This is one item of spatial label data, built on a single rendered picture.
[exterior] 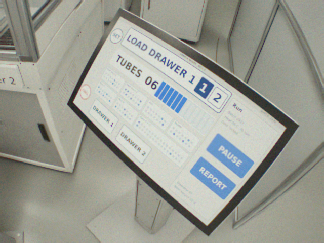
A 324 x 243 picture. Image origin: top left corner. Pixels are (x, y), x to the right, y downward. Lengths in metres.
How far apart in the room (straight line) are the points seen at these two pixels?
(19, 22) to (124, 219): 1.17
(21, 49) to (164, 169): 0.65
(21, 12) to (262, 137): 0.76
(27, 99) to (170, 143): 0.77
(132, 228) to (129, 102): 1.02
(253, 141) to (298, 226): 1.46
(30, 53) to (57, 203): 1.01
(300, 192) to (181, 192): 1.54
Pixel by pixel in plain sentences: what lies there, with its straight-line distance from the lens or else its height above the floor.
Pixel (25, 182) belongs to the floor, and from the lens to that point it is 1.80.
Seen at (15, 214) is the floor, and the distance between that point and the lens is 1.74.
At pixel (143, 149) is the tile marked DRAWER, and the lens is 0.61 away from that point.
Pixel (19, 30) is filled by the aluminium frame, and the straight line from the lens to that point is 0.91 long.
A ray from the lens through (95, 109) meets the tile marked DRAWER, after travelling 0.69.
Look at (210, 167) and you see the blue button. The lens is 0.55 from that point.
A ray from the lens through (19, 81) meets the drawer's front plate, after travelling 1.06.
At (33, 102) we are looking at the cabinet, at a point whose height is 0.70.
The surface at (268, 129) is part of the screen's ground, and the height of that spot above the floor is 1.16.
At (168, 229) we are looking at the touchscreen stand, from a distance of 1.55.
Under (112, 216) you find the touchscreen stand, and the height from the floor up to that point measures 0.04.
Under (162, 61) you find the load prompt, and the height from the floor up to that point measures 1.15.
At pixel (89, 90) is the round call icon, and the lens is 0.70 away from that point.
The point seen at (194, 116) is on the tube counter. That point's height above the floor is 1.11.
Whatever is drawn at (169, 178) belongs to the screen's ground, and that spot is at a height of 1.00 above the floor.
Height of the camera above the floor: 1.53
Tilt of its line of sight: 52 degrees down
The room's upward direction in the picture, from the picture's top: 10 degrees clockwise
